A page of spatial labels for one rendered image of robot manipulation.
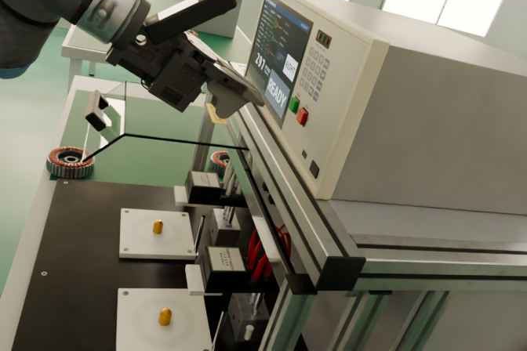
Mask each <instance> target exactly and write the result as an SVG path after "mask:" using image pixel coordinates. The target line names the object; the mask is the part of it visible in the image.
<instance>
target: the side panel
mask: <svg viewBox="0 0 527 351"><path fill-rule="evenodd" d="M395 351H527V291H428V293H427V294H426V296H425V298H424V300H423V301H422V303H421V305H420V307H419V309H418V310H417V312H416V314H415V316H414V318H413V320H412V321H411V323H410V325H409V327H408V328H407V330H406V332H405V334H404V335H403V337H402V340H401V341H400V342H399V344H398V347H397V349H396V350H395Z"/></svg>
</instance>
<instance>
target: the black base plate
mask: <svg viewBox="0 0 527 351"><path fill-rule="evenodd" d="M122 208H128V209H140V210H153V211H166V212H188V215H189V219H190V224H191V232H192V237H193V241H194V245H195V241H196V238H197V235H198V228H199V225H200V222H201V218H202V215H205V222H204V226H203V229H202V235H201V238H200V241H199V245H198V250H197V253H198V257H196V258H195V260H190V259H134V258H119V245H120V224H121V210H122ZM214 208H215V209H224V206H217V205H206V204H203V205H202V207H190V206H178V205H176V201H175V195H174V187H167V186H148V185H139V184H129V183H111V182H101V181H91V180H81V179H63V178H58V179H57V181H56V187H55V190H54V193H53V198H52V201H51V205H50V207H49V213H48V215H47V219H46V222H45V227H44V230H43V234H42V239H41V242H40V245H39V248H38V254H37V256H36V260H35V264H34V268H33V271H32V274H31V279H30V282H29V285H28V289H27V294H26V297H25V300H24V305H23V309H22V311H21V314H20V320H19V323H18V326H17V330H16V334H15V338H14V340H13V346H12V348H11V351H116V331H117V309H118V289H119V288H171V289H188V286H187V277H186V271H185V267H186V265H199V260H200V257H201V255H202V253H203V250H204V247H205V246H213V243H212V238H211V235H210V232H209V224H210V220H211V217H212V213H213V209H214ZM235 214H236V216H237V219H238V223H239V226H240V228H241V232H240V235H239V238H238V243H237V246H236V247H241V250H242V254H243V256H248V253H249V245H250V240H251V239H252V236H253V232H254V230H255V229H256V225H255V223H254V221H253V217H252V215H251V213H250V210H249V208H240V207H236V209H235ZM231 296H232V293H223V294H222V295H203V297H204V302H205V310H206V314H207V319H208V323H209V331H210V336H211V340H212V344H213V340H214V338H215V334H216V330H217V327H218V324H219V322H220V317H221V314H222V311H223V309H227V316H226V319H225V321H224V326H223V329H222V331H221V335H220V339H219V341H218V345H217V347H216V351H258V350H259V348H260V344H261V342H262V341H256V342H236V341H235V338H234V332H233V328H232V325H231V318H230V315H229V312H228V306H229V303H230V300H231Z"/></svg>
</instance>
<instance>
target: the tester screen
mask: <svg viewBox="0 0 527 351"><path fill-rule="evenodd" d="M309 29H310V26H308V25H307V24H305V23H304V22H303V21H302V20H300V19H298V18H297V17H296V16H294V15H293V14H291V13H290V12H288V11H287V10H286V9H284V8H282V7H281V6H280V5H279V4H277V3H276V2H274V1H272V0H265V3H264V6H263V12H262V15H261V18H260V24H259V27H258V31H257V34H256V40H255V43H254V46H253V52H252V55H251V59H250V62H251V63H252V65H253V66H254V67H255V68H256V70H257V71H258V72H259V74H260V75H261V77H262V78H263V80H264V81H265V82H266V84H265V87H264V90H262V88H261V87H260V85H259V84H258V82H257V81H256V79H255V78H254V77H253V75H252V74H251V72H250V71H249V68H248V71H247V74H248V76H249V77H250V78H251V80H252V81H253V83H254V84H255V86H256V87H257V88H258V89H259V91H260V93H261V95H262V96H263V98H264V99H265V100H266V102H267V104H268V105H269V107H270V108H271V109H272V111H273V112H274V114H275V116H276V117H277V119H278V120H279V121H280V122H282V119H281V118H280V117H279V116H278V114H277V113H276V111H275V110H274V108H273V107H272V106H271V104H270V103H269V101H268V100H267V98H266V96H265V95H264V94H265V92H266V88H267V83H268V80H269V77H270V74H271V69H273V70H274V71H275V73H276V74H277V75H278V76H279V77H280V79H282V80H283V82H284V83H285V84H286V85H287V86H288V88H289V89H290V92H291V88H292V86H293V82H291V80H290V79H289V78H288V77H287V76H286V75H285V74H284V72H283V71H282V70H281V69H280V68H279V67H278V65H277V64H276V63H275V62H274V58H275V55H276V52H277V49H278V45H280V46H281V47H282V48H283V49H284V50H285V51H286V52H287V53H288V54H289V55H290V56H291V57H292V58H293V59H294V60H295V61H296V62H297V63H298V65H299V62H300V57H301V55H302V52H303V48H304V45H305V41H306V39H307V34H308V31H309ZM258 52H259V53H260V54H261V55H262V57H263V58H264V59H265V60H266V63H265V66H264V69H263V73H262V72H261V70H260V69H259V68H258V66H257V65H256V64H255V62H256V56H257V53H258ZM250 62H249V65H250ZM298 65H297V68H298ZM297 68H296V71H297ZM295 76H296V73H295V75H294V78H295ZM294 78H293V81H294ZM290 92H289V94H290ZM282 118H283V115H282Z"/></svg>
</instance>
